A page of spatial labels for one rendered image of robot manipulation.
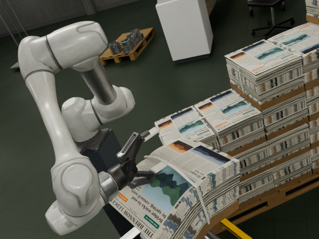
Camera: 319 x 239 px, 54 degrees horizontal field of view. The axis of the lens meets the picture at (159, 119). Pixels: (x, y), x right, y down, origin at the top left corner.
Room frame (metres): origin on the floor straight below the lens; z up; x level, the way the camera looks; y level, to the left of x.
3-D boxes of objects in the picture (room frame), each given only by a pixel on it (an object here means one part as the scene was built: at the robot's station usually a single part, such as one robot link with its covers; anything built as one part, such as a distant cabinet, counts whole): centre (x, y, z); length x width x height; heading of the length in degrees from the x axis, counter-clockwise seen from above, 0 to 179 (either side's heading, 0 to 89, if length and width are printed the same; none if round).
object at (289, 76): (1.64, -0.69, 0.95); 0.38 x 0.29 x 0.23; 5
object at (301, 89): (1.64, -0.68, 0.86); 0.38 x 0.29 x 0.04; 5
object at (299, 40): (1.66, -0.98, 0.95); 0.38 x 0.29 x 0.23; 3
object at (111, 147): (1.55, 0.41, 0.50); 0.20 x 0.20 x 1.00; 62
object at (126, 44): (5.87, 0.04, 0.16); 1.13 x 0.79 x 0.33; 152
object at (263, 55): (1.65, -0.69, 1.06); 0.37 x 0.29 x 0.01; 5
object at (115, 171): (0.78, 0.17, 1.30); 0.09 x 0.07 x 0.08; 120
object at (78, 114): (1.55, 0.40, 1.17); 0.18 x 0.16 x 0.22; 95
